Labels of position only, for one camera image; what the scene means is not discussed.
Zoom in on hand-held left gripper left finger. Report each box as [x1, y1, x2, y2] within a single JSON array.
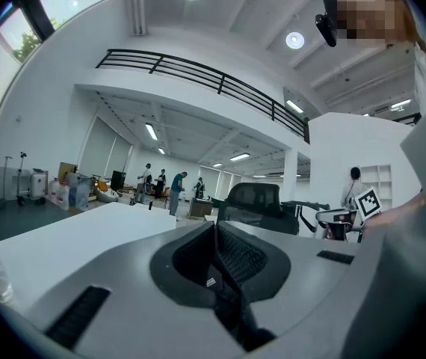
[[24, 221, 246, 359]]

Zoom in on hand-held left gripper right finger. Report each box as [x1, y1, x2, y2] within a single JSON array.
[[216, 221, 363, 340]]

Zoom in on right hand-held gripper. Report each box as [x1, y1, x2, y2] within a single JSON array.
[[315, 185, 383, 243]]

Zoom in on black object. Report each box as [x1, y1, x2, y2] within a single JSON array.
[[203, 262, 278, 353]]

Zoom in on black mesh office chair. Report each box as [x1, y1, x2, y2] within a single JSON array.
[[216, 182, 300, 236]]

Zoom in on person's right forearm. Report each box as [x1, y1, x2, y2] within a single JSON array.
[[362, 194, 426, 230]]

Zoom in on white cube shelf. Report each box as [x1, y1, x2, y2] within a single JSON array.
[[359, 163, 393, 209]]

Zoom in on long white table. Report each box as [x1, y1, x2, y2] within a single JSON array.
[[0, 200, 177, 313]]

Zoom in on white beanbag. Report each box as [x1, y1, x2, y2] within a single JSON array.
[[96, 185, 120, 203]]

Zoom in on clear plastic bags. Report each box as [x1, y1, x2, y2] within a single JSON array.
[[68, 171, 95, 212]]

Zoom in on brown wooden cabinet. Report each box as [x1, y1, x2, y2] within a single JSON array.
[[188, 197, 214, 221]]

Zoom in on clear plastic jugs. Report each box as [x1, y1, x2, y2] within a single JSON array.
[[49, 177, 70, 212]]

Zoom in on black monitor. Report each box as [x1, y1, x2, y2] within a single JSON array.
[[109, 169, 126, 192]]

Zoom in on person's white shirt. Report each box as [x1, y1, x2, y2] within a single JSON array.
[[412, 40, 426, 118]]

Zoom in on cardboard sheet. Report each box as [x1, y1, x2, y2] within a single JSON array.
[[57, 161, 78, 185]]

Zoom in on white wheeled cart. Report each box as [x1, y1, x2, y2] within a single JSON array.
[[16, 151, 48, 206]]

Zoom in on grey window blinds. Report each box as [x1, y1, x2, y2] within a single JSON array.
[[78, 115, 134, 181]]

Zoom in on metal pole stand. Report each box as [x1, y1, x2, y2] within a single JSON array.
[[0, 155, 14, 209]]

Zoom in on black balcony railing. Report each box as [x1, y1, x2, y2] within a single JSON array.
[[95, 48, 311, 144]]

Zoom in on black-framed window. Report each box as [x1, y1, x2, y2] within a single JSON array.
[[0, 0, 112, 136]]

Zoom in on black head-mounted camera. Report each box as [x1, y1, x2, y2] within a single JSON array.
[[314, 0, 348, 49]]

